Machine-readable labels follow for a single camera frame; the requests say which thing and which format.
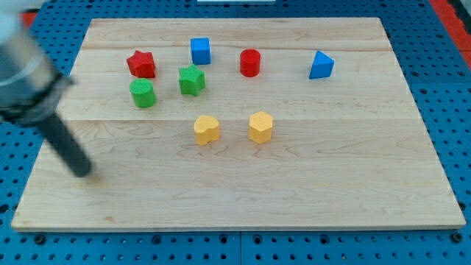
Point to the green cylinder block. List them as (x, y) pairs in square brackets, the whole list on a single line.
[(142, 93)]

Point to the blue triangle block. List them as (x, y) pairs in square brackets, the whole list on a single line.
[(322, 66)]

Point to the green star block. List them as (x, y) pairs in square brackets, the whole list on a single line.
[(191, 80)]

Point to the red star block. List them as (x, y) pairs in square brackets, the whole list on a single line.
[(142, 65)]

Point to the blue cube block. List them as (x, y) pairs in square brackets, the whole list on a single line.
[(200, 51)]

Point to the black cylindrical pointer tool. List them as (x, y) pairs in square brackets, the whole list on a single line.
[(54, 130)]

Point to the yellow hexagon block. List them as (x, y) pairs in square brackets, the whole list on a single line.
[(260, 127)]

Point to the red cylinder block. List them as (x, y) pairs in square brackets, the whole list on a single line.
[(250, 62)]

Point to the yellow heart block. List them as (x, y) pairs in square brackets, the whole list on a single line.
[(206, 129)]

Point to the light wooden board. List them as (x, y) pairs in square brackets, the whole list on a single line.
[(348, 152)]

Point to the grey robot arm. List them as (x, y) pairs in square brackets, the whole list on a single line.
[(31, 85)]

